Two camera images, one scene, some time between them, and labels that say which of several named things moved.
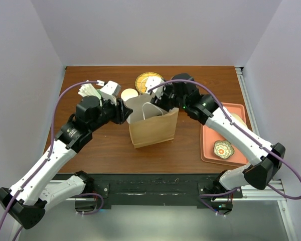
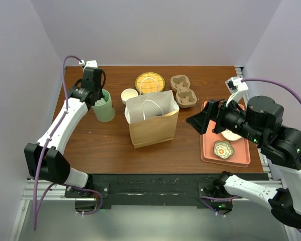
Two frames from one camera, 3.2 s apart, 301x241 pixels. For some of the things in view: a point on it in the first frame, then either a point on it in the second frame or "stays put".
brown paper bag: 149,123 stays put
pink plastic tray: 209,136 stays put
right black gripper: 161,102 → 215,108
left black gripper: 116,108 → 101,95
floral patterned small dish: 223,149 stays put
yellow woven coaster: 141,81 stays put
